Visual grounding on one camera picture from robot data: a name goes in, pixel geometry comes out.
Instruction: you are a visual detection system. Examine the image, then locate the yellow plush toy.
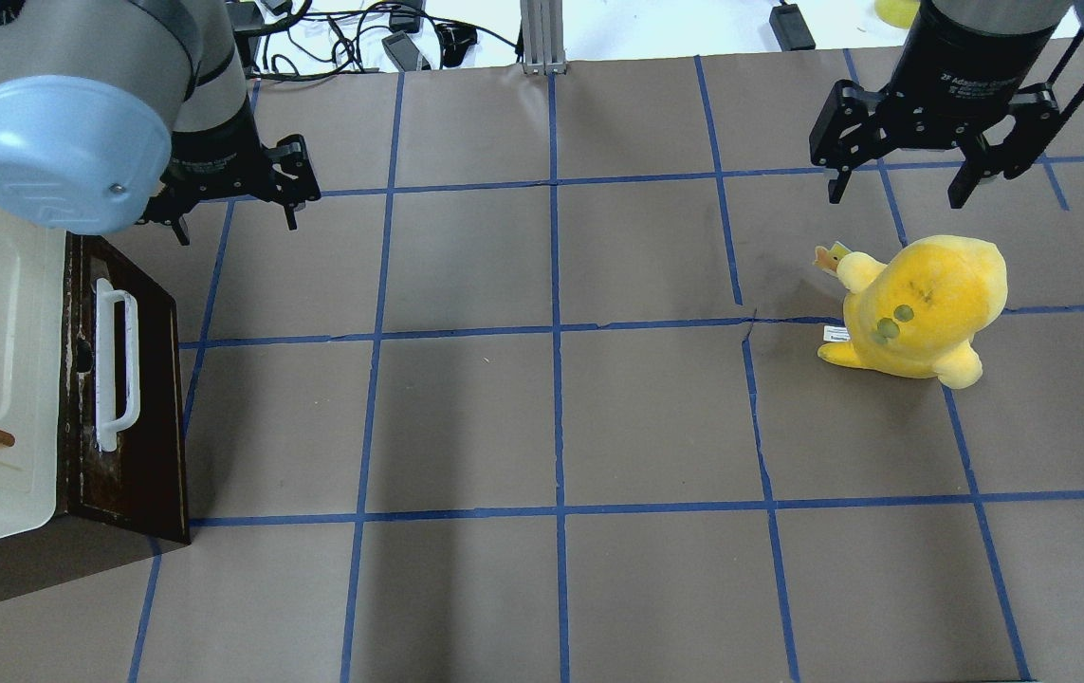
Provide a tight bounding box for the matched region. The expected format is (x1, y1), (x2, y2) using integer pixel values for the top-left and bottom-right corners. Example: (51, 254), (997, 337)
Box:
(814, 236), (1008, 390)

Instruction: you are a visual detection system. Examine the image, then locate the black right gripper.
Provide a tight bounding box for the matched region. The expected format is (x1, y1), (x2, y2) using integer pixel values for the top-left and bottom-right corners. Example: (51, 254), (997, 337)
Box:
(809, 1), (1071, 209)

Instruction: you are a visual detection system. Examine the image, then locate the aluminium frame post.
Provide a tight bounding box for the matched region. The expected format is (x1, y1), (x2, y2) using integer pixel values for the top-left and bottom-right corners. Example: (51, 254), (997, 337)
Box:
(520, 0), (568, 75)

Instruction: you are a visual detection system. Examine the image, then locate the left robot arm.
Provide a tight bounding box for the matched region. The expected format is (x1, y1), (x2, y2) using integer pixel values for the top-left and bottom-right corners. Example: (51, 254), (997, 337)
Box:
(0, 1), (321, 245)

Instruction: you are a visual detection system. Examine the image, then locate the dark wooden drawer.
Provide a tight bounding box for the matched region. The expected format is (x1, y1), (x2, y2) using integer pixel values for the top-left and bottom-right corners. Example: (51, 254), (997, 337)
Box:
(0, 236), (190, 601)

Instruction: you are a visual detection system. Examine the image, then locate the black power adapter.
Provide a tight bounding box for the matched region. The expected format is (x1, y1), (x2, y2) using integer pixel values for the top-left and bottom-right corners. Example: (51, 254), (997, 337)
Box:
(767, 1), (818, 52)

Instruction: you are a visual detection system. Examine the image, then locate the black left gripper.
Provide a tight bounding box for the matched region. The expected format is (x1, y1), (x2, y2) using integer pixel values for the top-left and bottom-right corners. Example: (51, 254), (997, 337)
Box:
(136, 96), (322, 247)

